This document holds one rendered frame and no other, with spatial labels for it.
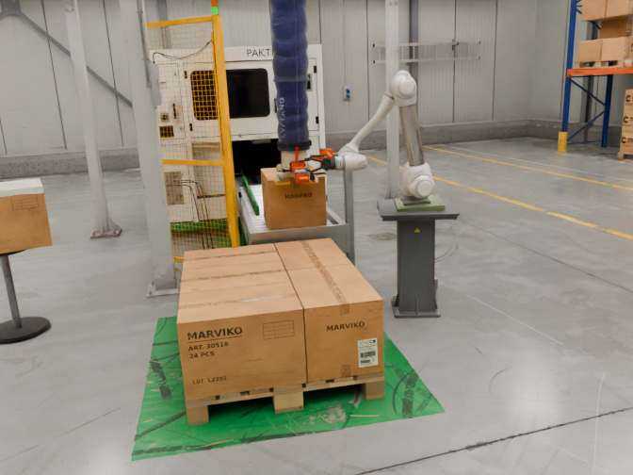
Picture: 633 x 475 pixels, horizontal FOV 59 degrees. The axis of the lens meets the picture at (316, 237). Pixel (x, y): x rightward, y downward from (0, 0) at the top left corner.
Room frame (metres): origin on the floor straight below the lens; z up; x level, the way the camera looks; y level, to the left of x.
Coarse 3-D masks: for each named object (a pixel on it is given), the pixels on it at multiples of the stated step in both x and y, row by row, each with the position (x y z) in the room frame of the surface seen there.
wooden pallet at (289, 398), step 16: (304, 384) 2.55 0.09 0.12; (320, 384) 2.53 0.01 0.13; (336, 384) 2.55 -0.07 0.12; (352, 384) 2.56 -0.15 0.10; (368, 384) 2.58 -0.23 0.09; (192, 400) 2.42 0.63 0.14; (208, 400) 2.43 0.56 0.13; (224, 400) 2.44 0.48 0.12; (240, 400) 2.46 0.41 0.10; (272, 400) 2.58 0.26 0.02; (288, 400) 2.50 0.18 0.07; (192, 416) 2.42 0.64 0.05; (208, 416) 2.48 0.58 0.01
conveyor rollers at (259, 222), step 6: (252, 186) 5.95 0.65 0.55; (258, 186) 5.95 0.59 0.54; (246, 192) 5.58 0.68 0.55; (252, 192) 5.58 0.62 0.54; (258, 192) 5.59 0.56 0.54; (246, 198) 5.30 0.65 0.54; (258, 198) 5.25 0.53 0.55; (246, 204) 5.03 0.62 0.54; (258, 204) 5.05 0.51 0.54; (252, 210) 4.77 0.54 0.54; (252, 216) 4.51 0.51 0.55; (258, 216) 4.51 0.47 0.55; (258, 222) 4.33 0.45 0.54; (264, 222) 4.26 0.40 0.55; (330, 222) 4.17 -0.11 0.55; (258, 228) 4.15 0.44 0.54; (264, 228) 4.08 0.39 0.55
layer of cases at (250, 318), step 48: (192, 288) 2.87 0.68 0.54; (240, 288) 2.83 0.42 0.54; (288, 288) 2.80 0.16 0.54; (336, 288) 2.77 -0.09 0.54; (192, 336) 2.42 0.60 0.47; (240, 336) 2.46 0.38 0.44; (288, 336) 2.51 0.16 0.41; (336, 336) 2.55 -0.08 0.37; (192, 384) 2.42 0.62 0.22; (240, 384) 2.46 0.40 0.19; (288, 384) 2.50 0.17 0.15
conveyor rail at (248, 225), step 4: (236, 188) 5.55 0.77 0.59; (236, 192) 5.35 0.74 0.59; (236, 196) 5.44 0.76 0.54; (236, 200) 5.52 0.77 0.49; (236, 204) 5.59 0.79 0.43; (240, 208) 4.89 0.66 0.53; (244, 208) 4.60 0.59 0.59; (244, 212) 4.46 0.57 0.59; (248, 212) 4.45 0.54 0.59; (244, 216) 4.33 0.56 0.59; (248, 216) 4.32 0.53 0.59; (244, 220) 4.41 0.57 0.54; (248, 220) 4.19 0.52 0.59; (244, 224) 4.47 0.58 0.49; (248, 224) 4.04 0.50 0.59; (252, 224) 4.04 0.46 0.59; (244, 228) 4.51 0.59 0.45; (248, 228) 3.93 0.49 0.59; (252, 228) 3.92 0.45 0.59; (244, 232) 4.47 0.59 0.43; (248, 232) 4.03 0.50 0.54; (248, 236) 4.07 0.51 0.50; (248, 244) 4.09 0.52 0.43
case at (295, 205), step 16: (272, 176) 4.00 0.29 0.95; (320, 176) 3.91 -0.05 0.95; (272, 192) 3.85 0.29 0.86; (288, 192) 3.87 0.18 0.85; (304, 192) 3.88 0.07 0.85; (320, 192) 3.90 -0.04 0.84; (272, 208) 3.84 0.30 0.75; (288, 208) 3.86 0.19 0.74; (304, 208) 3.88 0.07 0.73; (320, 208) 3.90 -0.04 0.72; (272, 224) 3.84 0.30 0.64; (288, 224) 3.86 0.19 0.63; (304, 224) 3.88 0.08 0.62; (320, 224) 3.90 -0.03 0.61
